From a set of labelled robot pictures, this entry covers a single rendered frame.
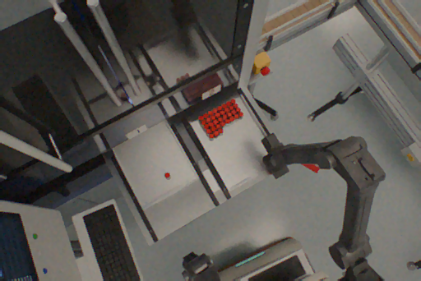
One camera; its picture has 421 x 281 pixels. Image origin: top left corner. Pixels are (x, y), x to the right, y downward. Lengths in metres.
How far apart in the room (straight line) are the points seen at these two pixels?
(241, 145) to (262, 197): 0.92
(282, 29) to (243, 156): 0.61
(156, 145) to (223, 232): 1.00
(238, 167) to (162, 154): 0.33
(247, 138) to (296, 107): 1.10
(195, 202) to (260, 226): 0.97
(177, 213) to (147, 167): 0.23
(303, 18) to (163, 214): 1.09
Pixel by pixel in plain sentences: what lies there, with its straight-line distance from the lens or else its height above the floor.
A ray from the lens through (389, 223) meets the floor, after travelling 2.63.
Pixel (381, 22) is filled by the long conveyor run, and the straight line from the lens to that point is 1.90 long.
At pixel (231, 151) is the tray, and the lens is 1.50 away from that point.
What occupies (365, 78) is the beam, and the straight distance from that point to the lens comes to 2.20.
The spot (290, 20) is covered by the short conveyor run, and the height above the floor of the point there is 0.97.
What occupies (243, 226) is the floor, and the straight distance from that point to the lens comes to 2.35.
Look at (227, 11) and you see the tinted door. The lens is 1.03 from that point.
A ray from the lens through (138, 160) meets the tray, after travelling 1.52.
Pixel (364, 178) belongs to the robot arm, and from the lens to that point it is 0.87.
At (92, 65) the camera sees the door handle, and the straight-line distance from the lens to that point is 0.79.
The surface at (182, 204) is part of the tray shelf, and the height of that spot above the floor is 0.88.
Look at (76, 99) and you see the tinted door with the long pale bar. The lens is 1.02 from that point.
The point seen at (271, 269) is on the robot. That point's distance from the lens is 1.33.
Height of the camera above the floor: 2.34
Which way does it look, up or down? 75 degrees down
